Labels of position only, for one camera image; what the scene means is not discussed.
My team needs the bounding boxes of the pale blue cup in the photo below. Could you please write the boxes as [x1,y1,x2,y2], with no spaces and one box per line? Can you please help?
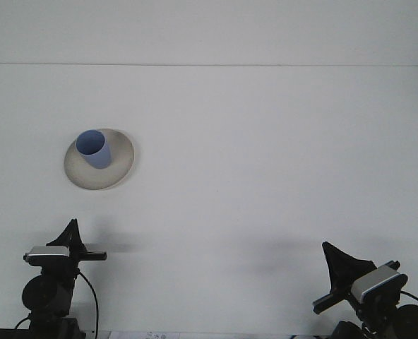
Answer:
[75,129,112,170]

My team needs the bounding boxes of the pale round plate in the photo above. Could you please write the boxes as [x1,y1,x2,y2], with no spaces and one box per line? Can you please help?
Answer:
[63,127,136,191]

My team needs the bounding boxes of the printed white paper sheet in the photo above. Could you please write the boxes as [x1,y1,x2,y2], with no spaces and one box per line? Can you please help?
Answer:
[104,331,184,339]

